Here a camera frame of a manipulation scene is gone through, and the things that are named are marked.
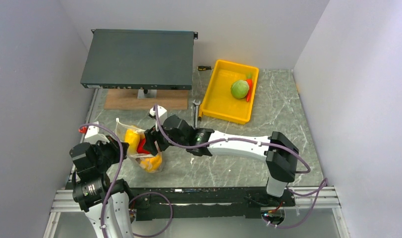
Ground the yellow plastic tray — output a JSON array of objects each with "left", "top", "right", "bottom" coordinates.
[{"left": 199, "top": 59, "right": 259, "bottom": 124}]

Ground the metal server stand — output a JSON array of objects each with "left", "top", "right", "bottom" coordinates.
[{"left": 137, "top": 89, "right": 157, "bottom": 99}]

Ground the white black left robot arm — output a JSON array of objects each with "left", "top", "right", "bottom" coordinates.
[{"left": 69, "top": 136, "right": 133, "bottom": 238}]

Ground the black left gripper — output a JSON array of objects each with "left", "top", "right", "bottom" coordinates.
[{"left": 91, "top": 134, "right": 129, "bottom": 171}]

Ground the clear spotted zip top bag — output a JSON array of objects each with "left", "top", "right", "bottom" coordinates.
[{"left": 115, "top": 118, "right": 165, "bottom": 173}]

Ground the aluminium frame rail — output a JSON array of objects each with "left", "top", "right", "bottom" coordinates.
[{"left": 43, "top": 186, "right": 352, "bottom": 238}]

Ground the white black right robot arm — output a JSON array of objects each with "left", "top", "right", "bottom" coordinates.
[{"left": 143, "top": 115, "right": 299, "bottom": 206}]

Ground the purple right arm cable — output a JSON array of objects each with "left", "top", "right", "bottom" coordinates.
[{"left": 154, "top": 104, "right": 328, "bottom": 230}]

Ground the yellow bell pepper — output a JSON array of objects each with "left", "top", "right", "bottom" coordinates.
[{"left": 139, "top": 153, "right": 163, "bottom": 173}]

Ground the wooden board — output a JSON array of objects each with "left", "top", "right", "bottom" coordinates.
[{"left": 104, "top": 89, "right": 189, "bottom": 111}]

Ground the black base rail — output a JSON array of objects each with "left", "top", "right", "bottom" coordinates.
[{"left": 129, "top": 186, "right": 295, "bottom": 221}]

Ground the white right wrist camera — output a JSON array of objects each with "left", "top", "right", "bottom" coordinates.
[{"left": 148, "top": 104, "right": 168, "bottom": 127}]

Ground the green cabbage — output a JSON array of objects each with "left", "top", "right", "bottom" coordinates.
[{"left": 230, "top": 80, "right": 249, "bottom": 99}]

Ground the orange carrot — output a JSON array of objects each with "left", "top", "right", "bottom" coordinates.
[{"left": 245, "top": 72, "right": 253, "bottom": 102}]

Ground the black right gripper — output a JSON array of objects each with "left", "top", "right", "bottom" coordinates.
[{"left": 142, "top": 117, "right": 187, "bottom": 156}]

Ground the dark green rack server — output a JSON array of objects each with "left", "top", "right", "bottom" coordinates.
[{"left": 80, "top": 29, "right": 198, "bottom": 90}]

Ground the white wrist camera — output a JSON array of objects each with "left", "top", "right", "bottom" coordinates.
[
  {"left": 78, "top": 125, "right": 109, "bottom": 144},
  {"left": 148, "top": 104, "right": 168, "bottom": 127}
]

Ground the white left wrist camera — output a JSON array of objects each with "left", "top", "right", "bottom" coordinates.
[{"left": 78, "top": 125, "right": 109, "bottom": 144}]

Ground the yellow handled screwdriver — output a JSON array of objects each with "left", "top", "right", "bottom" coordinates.
[{"left": 197, "top": 111, "right": 202, "bottom": 128}]

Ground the silver wrench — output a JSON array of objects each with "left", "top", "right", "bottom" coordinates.
[{"left": 192, "top": 99, "right": 201, "bottom": 128}]

